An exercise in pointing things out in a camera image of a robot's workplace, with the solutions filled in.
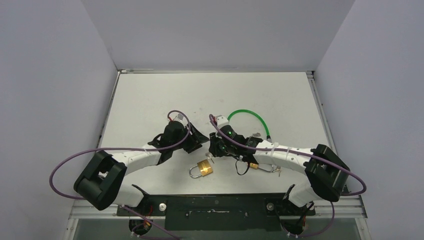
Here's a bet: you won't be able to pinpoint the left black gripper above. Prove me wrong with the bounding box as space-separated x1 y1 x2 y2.
171 123 209 153

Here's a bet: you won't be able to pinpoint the short brass padlock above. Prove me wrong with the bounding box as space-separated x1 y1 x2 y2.
188 159 214 179

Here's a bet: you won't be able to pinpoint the silver key pair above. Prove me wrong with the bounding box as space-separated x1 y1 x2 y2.
205 152 215 164

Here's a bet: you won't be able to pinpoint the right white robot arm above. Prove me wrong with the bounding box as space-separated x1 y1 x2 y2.
209 124 350 215

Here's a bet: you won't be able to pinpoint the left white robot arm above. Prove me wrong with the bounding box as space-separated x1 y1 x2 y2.
73 120 209 216

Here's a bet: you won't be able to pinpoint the keys beside long padlock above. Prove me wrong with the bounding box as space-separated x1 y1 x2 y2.
272 166 282 177

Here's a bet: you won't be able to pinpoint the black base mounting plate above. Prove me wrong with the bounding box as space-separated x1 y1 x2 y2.
117 193 316 232

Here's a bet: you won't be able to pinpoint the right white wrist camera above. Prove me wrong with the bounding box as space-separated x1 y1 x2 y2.
211 115 230 134

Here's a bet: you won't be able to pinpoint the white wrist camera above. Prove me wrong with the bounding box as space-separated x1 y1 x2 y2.
168 113 185 124
211 115 230 134

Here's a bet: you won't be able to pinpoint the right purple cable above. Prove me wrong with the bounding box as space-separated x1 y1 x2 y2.
208 114 368 197

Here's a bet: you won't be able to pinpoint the purple cable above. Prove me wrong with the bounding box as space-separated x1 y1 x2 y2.
48 110 192 201
208 114 368 197

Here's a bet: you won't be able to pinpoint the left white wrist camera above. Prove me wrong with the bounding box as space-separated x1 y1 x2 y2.
168 113 185 124

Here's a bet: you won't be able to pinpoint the green cable lock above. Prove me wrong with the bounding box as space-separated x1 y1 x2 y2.
227 109 272 142

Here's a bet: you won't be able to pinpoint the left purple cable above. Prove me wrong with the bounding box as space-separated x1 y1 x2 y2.
48 110 192 201

